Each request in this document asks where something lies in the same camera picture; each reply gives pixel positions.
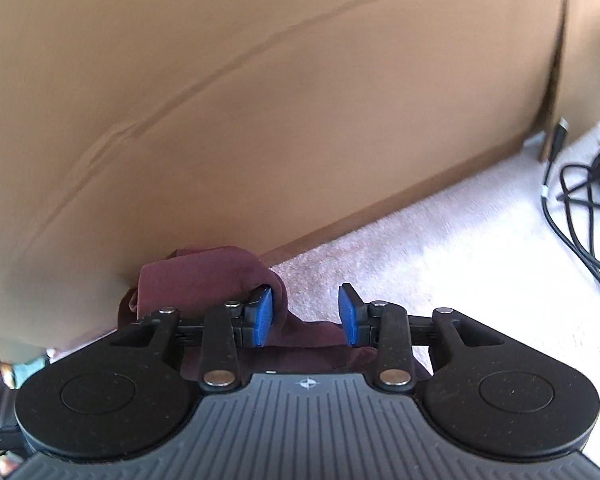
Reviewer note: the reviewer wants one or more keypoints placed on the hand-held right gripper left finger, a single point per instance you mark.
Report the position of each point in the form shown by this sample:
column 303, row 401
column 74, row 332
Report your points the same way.
column 262, row 320

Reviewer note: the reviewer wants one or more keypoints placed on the large brown cardboard sheet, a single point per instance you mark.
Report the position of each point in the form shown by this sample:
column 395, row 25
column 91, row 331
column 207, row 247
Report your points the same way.
column 280, row 110
column 590, row 35

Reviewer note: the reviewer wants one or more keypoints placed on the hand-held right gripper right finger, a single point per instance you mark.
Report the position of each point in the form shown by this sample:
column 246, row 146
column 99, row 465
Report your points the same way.
column 351, row 320

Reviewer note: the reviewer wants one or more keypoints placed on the maroon long-sleeved top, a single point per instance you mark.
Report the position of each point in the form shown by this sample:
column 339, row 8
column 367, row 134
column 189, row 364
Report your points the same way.
column 205, row 275

